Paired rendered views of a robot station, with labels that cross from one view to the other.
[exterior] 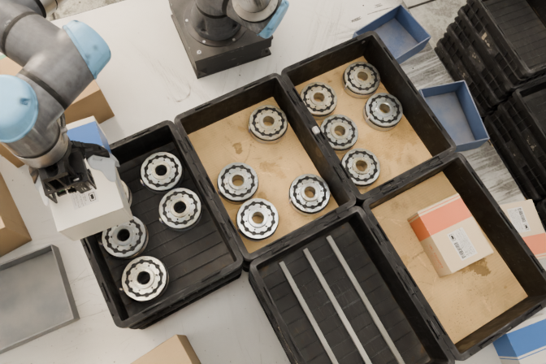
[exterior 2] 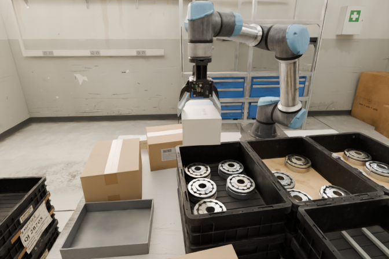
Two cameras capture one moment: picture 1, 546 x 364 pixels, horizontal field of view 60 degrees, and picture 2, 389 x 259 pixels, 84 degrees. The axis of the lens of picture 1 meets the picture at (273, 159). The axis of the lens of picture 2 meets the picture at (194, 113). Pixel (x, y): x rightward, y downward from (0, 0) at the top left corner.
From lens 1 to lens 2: 74 cm
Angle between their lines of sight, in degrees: 52
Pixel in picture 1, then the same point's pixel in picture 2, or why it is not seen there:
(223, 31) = (268, 133)
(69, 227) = (189, 118)
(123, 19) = not seen: hidden behind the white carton
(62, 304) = (142, 239)
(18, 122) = (206, 4)
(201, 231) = (253, 202)
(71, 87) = (226, 19)
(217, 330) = not seen: outside the picture
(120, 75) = not seen: hidden behind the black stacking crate
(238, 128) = (278, 163)
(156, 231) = (221, 195)
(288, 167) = (315, 185)
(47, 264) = (143, 214)
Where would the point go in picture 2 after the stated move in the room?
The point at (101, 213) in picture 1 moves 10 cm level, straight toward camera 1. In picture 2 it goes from (208, 118) to (229, 129)
